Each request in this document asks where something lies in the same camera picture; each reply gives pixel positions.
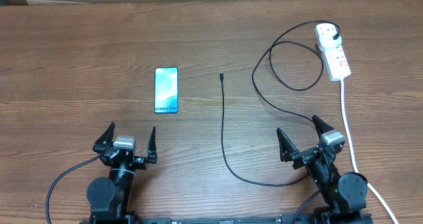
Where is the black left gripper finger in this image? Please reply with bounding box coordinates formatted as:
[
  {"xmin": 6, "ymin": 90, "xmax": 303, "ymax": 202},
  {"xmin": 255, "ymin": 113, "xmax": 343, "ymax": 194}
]
[
  {"xmin": 147, "ymin": 126, "xmax": 158, "ymax": 164},
  {"xmin": 93, "ymin": 122, "xmax": 115, "ymax": 153}
]

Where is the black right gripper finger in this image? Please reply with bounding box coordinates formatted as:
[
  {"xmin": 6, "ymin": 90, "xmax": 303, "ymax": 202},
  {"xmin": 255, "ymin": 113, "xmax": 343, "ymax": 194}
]
[
  {"xmin": 311, "ymin": 115, "xmax": 334, "ymax": 138},
  {"xmin": 276, "ymin": 128, "xmax": 299, "ymax": 162}
]

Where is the blue Galaxy smartphone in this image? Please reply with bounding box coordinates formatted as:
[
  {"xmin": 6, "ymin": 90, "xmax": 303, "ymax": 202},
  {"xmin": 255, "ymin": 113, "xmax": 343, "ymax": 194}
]
[{"xmin": 154, "ymin": 67, "xmax": 178, "ymax": 114}]

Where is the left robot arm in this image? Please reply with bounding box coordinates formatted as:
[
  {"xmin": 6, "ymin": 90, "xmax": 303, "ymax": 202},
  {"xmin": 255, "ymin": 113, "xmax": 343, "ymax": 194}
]
[{"xmin": 87, "ymin": 123, "xmax": 157, "ymax": 224}]

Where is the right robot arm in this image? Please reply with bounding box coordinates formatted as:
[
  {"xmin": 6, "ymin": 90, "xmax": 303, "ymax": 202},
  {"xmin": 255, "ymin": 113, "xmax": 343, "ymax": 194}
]
[{"xmin": 276, "ymin": 115, "xmax": 373, "ymax": 224}]

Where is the white charger plug adapter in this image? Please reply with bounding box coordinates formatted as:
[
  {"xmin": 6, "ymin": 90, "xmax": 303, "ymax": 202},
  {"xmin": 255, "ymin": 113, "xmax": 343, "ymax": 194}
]
[{"xmin": 317, "ymin": 33, "xmax": 342, "ymax": 51}]

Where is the white power strip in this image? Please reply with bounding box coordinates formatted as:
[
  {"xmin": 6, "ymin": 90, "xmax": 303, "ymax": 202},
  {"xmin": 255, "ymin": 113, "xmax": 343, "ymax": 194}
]
[{"xmin": 315, "ymin": 23, "xmax": 352, "ymax": 81}]

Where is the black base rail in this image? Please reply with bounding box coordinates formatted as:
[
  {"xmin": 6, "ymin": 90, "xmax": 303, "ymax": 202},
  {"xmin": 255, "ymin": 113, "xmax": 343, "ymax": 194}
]
[{"xmin": 79, "ymin": 212, "xmax": 374, "ymax": 224}]

